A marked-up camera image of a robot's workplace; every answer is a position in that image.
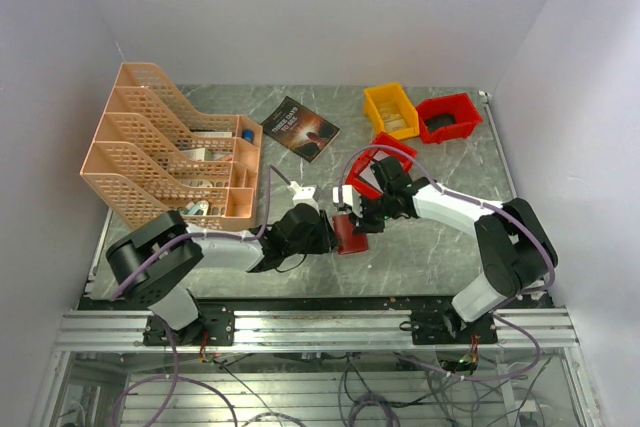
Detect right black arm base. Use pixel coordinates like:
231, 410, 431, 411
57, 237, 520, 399
399, 310, 498, 346

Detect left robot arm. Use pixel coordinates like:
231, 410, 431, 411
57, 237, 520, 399
106, 204, 339, 345

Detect loose wires under table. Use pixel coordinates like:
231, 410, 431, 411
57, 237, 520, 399
114, 346, 551, 427

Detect yellow plastic bin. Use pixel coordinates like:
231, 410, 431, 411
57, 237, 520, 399
364, 82, 420, 140

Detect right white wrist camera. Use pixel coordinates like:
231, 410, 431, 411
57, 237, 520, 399
332, 184, 363, 218

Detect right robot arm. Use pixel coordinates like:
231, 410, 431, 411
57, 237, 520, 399
334, 156, 558, 343

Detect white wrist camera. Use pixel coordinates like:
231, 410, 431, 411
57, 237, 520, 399
332, 184, 363, 218
287, 181, 319, 211

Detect red bin with dark item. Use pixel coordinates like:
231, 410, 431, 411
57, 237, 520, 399
416, 93, 483, 144

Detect dark item in red bin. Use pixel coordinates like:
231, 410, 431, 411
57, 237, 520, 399
424, 113, 456, 132

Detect aluminium mounting rail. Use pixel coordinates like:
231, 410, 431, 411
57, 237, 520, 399
54, 308, 579, 353

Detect blue bottle cap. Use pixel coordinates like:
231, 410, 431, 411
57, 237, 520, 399
242, 129, 255, 142

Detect red bin with cards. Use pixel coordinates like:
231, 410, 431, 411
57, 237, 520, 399
346, 132, 417, 199

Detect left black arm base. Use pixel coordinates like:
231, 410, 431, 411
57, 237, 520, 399
142, 308, 235, 347

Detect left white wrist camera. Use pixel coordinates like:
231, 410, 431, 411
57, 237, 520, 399
287, 181, 319, 211

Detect dark paperback book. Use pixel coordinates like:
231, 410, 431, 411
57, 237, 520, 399
261, 96, 340, 163

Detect pink mesh file organizer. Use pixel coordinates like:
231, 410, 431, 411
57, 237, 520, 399
80, 62, 263, 231

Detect red leather card holder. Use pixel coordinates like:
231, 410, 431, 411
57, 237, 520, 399
332, 214, 369, 255

